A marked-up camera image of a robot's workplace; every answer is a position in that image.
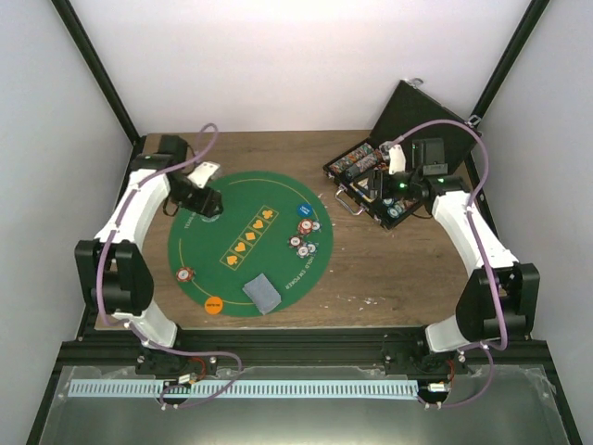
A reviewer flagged black poker chip case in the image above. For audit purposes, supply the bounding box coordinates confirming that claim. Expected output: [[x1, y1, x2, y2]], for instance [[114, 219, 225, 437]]
[[323, 79, 476, 229]]

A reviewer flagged brown red chip stack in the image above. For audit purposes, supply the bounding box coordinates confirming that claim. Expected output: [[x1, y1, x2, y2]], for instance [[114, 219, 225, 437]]
[[175, 267, 195, 283]]

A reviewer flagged blue small blind button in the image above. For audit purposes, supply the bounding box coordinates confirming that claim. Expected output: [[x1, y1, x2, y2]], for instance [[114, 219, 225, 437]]
[[297, 202, 313, 218]]

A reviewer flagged red five chip stack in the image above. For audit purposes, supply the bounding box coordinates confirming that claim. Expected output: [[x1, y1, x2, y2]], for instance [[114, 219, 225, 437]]
[[297, 219, 313, 235]]

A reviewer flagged orange big blind button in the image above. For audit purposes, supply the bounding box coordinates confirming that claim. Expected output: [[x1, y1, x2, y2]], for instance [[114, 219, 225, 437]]
[[204, 296, 224, 315]]

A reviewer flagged grey card deck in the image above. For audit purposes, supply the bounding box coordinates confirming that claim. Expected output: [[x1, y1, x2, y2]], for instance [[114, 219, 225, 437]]
[[243, 273, 282, 315]]

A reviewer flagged black orange hundred chip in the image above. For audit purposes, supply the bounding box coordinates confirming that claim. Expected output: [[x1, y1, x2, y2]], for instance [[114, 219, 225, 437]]
[[296, 245, 309, 258]]

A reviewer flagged clear acrylic dealer button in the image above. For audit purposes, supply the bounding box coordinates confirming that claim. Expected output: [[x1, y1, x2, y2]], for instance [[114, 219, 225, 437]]
[[200, 213, 221, 223]]

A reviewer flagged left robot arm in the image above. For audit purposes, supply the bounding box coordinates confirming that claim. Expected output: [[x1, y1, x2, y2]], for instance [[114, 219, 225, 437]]
[[74, 135, 223, 375]]

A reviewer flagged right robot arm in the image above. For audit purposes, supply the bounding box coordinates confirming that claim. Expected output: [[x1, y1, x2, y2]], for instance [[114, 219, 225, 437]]
[[369, 141, 540, 374]]

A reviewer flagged round green poker mat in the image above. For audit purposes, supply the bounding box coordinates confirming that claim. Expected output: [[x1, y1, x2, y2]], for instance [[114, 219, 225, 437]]
[[168, 172, 334, 318]]

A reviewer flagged light blue slotted strip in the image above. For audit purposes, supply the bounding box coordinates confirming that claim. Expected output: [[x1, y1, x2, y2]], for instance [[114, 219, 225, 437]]
[[68, 379, 419, 400]]

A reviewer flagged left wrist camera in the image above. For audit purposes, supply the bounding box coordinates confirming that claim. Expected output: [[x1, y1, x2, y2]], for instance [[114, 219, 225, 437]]
[[187, 161, 221, 188]]

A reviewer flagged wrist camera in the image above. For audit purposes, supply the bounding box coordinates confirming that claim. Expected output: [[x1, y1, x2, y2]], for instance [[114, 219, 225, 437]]
[[388, 144, 407, 175], [187, 161, 221, 188]]

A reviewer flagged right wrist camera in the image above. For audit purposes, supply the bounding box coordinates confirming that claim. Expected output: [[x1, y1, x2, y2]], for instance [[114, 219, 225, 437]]
[[388, 144, 407, 175]]

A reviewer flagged chrome case handle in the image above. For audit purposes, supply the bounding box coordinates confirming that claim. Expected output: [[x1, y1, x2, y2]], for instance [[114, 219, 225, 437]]
[[334, 185, 367, 216]]

